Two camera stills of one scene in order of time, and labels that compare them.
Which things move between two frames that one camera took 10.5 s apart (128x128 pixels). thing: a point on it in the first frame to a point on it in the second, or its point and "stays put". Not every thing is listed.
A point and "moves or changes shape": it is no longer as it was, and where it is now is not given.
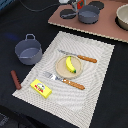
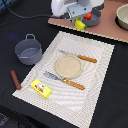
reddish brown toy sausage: x=16 y=79 stays put
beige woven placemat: x=68 y=103 stays put
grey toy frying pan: x=89 y=14 stays put
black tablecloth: x=23 y=17 stays put
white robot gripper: x=73 y=3 to x=70 y=9
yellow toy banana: x=69 y=64 to x=80 y=25
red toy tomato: x=80 y=4 moves or changes shape
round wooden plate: x=62 y=70 stays put
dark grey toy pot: x=29 y=50 stays put
